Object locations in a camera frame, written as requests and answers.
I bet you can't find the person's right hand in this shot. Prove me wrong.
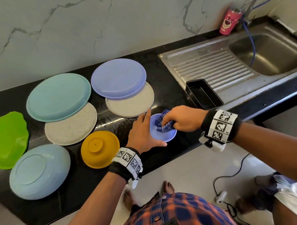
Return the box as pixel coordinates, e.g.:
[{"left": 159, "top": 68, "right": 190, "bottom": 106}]
[{"left": 162, "top": 105, "right": 209, "bottom": 133}]

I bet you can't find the person's left hand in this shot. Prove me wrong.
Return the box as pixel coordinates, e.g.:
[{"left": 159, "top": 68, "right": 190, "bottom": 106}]
[{"left": 126, "top": 109, "right": 168, "bottom": 155}]

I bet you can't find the small lavender bowl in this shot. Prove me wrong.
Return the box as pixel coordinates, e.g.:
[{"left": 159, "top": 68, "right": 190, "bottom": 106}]
[{"left": 149, "top": 112, "right": 178, "bottom": 142}]

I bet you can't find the blue striped cloth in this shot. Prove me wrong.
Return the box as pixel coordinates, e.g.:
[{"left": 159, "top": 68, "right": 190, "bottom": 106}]
[{"left": 159, "top": 109, "right": 176, "bottom": 133}]

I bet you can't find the speckled white plate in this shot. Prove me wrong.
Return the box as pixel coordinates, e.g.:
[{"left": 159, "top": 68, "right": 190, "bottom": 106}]
[
  {"left": 45, "top": 102, "right": 98, "bottom": 146},
  {"left": 105, "top": 82, "right": 155, "bottom": 118}
]

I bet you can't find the yellow bowl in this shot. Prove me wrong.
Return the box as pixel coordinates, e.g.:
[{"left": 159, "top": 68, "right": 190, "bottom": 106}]
[{"left": 81, "top": 130, "right": 121, "bottom": 169}]

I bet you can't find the lavender plate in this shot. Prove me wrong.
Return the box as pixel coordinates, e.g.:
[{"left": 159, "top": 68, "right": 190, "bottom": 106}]
[{"left": 90, "top": 58, "right": 147, "bottom": 100}]

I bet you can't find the teal plate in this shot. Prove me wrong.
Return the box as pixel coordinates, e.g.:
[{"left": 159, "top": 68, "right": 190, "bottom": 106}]
[{"left": 26, "top": 73, "right": 92, "bottom": 123}]

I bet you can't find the light blue bowl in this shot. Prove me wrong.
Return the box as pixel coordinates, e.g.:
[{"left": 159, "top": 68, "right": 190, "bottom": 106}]
[{"left": 9, "top": 144, "right": 71, "bottom": 200}]

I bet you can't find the green plate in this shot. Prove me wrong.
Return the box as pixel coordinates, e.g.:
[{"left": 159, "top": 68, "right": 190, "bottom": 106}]
[{"left": 0, "top": 111, "right": 29, "bottom": 170}]

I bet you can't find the person's right forearm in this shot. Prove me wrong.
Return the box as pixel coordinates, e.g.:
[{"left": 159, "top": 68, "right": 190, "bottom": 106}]
[{"left": 232, "top": 121, "right": 297, "bottom": 181}]

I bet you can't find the person's left forearm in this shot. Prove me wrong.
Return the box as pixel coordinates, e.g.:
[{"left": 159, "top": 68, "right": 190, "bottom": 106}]
[{"left": 70, "top": 172, "right": 128, "bottom": 225}]

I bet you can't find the person's right foot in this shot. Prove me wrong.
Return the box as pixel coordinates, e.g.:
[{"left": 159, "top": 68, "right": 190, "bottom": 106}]
[{"left": 161, "top": 181, "right": 176, "bottom": 196}]

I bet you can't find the person's foot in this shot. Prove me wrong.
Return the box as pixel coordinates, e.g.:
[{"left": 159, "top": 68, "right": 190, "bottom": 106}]
[
  {"left": 123, "top": 189, "right": 136, "bottom": 213},
  {"left": 161, "top": 181, "right": 176, "bottom": 196}
]

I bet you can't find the person's left foot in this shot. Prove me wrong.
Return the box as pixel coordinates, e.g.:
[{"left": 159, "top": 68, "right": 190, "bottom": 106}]
[{"left": 123, "top": 189, "right": 136, "bottom": 213}]

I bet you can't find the black plastic tray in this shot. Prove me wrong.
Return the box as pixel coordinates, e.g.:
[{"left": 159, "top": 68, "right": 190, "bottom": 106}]
[{"left": 185, "top": 79, "right": 224, "bottom": 110}]

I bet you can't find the left wrist marker band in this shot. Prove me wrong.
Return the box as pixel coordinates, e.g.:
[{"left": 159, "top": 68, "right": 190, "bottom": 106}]
[{"left": 108, "top": 146, "right": 144, "bottom": 182}]

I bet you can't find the wrist marker band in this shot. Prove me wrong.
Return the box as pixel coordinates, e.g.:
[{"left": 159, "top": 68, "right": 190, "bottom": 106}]
[
  {"left": 200, "top": 109, "right": 242, "bottom": 144},
  {"left": 108, "top": 146, "right": 144, "bottom": 182}
]

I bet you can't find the right wrist marker band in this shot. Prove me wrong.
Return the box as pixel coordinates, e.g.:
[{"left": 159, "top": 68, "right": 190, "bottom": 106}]
[{"left": 200, "top": 109, "right": 242, "bottom": 144}]

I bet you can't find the steel sink drainboard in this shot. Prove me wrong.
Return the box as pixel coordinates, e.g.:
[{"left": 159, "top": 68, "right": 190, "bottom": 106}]
[{"left": 158, "top": 21, "right": 297, "bottom": 112}]

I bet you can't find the white power adapter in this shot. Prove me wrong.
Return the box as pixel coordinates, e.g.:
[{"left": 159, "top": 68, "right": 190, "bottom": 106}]
[{"left": 215, "top": 190, "right": 228, "bottom": 204}]

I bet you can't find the blue orange plaid shirt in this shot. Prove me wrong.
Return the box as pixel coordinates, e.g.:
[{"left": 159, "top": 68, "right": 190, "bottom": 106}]
[{"left": 125, "top": 172, "right": 297, "bottom": 225}]

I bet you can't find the red bear cup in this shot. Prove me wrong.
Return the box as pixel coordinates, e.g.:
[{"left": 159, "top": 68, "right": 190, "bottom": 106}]
[{"left": 219, "top": 8, "right": 243, "bottom": 36}]

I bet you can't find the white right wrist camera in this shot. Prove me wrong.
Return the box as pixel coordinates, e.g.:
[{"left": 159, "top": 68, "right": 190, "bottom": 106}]
[{"left": 199, "top": 132, "right": 227, "bottom": 153}]

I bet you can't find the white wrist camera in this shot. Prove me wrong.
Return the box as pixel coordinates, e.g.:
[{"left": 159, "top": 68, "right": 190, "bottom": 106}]
[
  {"left": 199, "top": 132, "right": 227, "bottom": 153},
  {"left": 125, "top": 178, "right": 140, "bottom": 190}
]

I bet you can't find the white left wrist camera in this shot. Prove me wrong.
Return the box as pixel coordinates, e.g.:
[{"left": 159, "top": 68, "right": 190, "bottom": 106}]
[{"left": 125, "top": 178, "right": 140, "bottom": 190}]

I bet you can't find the black floor cable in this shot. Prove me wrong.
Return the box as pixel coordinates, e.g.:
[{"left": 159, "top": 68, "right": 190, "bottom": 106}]
[{"left": 213, "top": 153, "right": 253, "bottom": 225}]

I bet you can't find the blue hose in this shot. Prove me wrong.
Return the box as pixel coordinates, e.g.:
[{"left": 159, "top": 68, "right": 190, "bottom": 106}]
[{"left": 242, "top": 0, "right": 272, "bottom": 68}]

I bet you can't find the black handled utensil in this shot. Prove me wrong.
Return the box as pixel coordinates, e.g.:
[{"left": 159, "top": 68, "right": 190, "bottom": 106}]
[{"left": 271, "top": 15, "right": 297, "bottom": 36}]

